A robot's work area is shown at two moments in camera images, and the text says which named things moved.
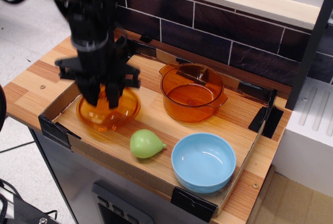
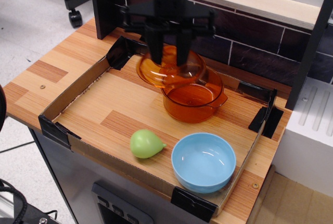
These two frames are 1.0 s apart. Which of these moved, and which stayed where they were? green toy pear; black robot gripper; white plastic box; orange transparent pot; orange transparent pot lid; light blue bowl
Moved: black robot gripper; orange transparent pot lid
Stayed: white plastic box; light blue bowl; orange transparent pot; green toy pear
